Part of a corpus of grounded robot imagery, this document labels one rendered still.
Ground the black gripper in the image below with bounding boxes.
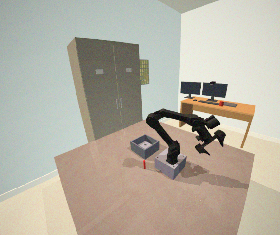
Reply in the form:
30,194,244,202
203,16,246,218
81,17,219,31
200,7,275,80
195,130,226,155

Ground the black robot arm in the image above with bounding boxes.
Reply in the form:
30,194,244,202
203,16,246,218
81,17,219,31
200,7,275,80
146,108,220,165

